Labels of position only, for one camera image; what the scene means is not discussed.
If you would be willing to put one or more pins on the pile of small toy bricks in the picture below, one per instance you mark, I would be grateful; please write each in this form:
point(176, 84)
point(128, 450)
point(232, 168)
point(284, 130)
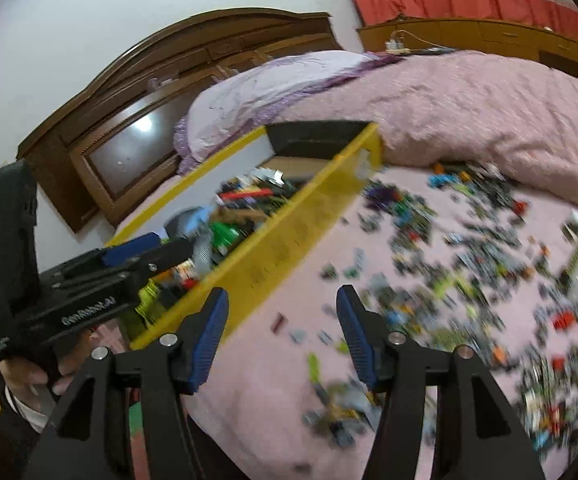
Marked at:
point(469, 270)

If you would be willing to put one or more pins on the purple pillow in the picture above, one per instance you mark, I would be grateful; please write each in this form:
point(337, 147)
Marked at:
point(269, 90)

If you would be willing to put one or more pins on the white power strip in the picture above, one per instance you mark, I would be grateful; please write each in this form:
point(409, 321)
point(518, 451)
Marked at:
point(396, 46)

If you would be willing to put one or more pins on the brown wooden headboard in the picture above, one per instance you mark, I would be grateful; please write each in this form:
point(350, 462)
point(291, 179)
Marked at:
point(134, 140)

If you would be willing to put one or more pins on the yellow-green plastic shuttlecock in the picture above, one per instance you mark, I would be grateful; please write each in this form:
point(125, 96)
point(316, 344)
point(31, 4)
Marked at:
point(147, 294)

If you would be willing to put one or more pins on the blue toy truck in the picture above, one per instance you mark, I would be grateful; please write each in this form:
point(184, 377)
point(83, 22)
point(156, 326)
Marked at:
point(443, 181)

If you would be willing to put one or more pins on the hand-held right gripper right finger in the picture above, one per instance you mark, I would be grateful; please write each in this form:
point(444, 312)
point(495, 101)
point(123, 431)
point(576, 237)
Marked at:
point(356, 340)

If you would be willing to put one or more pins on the green toy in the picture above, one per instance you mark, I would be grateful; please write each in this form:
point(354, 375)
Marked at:
point(224, 235)

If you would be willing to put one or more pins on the yellow cardboard toy box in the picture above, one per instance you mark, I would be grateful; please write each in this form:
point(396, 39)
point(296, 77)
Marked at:
point(279, 250)

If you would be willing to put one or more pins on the low wooden cabinet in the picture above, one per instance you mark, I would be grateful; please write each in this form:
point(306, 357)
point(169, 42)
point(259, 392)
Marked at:
point(494, 35)

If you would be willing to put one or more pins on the person's left hand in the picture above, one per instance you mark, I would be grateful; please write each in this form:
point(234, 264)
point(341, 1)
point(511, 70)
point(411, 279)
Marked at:
point(24, 380)

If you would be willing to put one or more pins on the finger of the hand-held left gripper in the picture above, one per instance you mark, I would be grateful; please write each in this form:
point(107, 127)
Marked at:
point(169, 255)
point(129, 247)

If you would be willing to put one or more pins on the person's left forearm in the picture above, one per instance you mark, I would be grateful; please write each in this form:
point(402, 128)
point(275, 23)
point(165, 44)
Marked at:
point(29, 415)

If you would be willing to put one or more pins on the light blue toy piece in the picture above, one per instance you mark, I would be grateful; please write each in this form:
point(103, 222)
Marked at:
point(194, 217)

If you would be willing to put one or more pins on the pink floral quilt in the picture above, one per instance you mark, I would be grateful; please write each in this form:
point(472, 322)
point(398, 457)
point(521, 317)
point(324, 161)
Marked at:
point(494, 110)

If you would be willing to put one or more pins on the pink bed sheet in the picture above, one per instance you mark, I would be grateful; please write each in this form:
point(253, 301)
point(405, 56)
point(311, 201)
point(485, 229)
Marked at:
point(269, 385)

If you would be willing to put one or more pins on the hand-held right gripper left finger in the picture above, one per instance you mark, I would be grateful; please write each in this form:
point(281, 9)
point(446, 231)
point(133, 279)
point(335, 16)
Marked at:
point(211, 340)

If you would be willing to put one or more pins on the grey studded toy plate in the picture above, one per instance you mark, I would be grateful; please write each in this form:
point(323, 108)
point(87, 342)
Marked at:
point(203, 255)

